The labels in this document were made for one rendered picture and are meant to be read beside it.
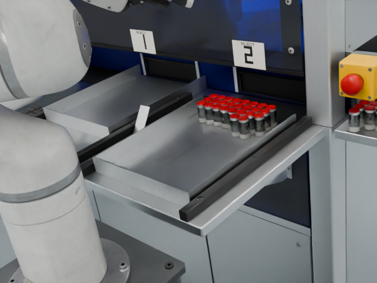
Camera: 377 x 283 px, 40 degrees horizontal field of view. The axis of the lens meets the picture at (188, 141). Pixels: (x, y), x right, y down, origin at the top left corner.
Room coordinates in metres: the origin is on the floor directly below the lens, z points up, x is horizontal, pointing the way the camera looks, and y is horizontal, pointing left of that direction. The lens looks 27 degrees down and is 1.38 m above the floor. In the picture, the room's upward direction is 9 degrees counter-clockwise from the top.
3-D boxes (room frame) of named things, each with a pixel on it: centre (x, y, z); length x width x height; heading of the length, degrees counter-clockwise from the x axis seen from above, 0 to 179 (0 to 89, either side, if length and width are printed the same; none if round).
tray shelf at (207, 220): (1.10, 0.07, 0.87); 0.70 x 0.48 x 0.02; 44
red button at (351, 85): (0.89, -0.32, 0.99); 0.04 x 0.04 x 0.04; 44
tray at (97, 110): (1.27, 0.14, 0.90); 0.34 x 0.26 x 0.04; 134
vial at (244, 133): (0.97, -0.12, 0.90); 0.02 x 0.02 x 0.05
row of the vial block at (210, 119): (1.02, -0.10, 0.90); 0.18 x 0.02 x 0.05; 44
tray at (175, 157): (0.95, -0.02, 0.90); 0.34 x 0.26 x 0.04; 134
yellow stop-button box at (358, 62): (0.93, -0.35, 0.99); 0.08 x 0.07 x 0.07; 134
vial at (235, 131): (0.98, -0.10, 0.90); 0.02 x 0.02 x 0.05
